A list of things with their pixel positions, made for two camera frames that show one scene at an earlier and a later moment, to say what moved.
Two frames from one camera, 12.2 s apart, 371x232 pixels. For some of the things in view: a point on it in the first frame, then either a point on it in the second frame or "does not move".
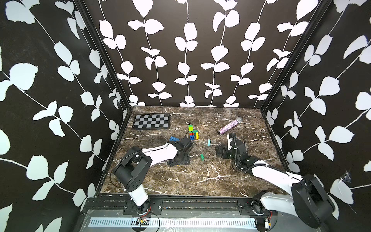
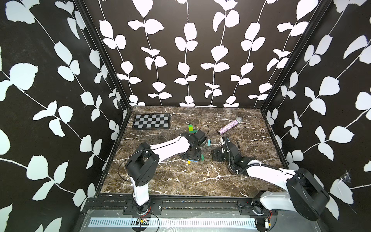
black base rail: [176, 207] does not move
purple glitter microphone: [238, 120] does not move
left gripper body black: [184, 159] -> [196, 155]
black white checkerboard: [160, 121] does not move
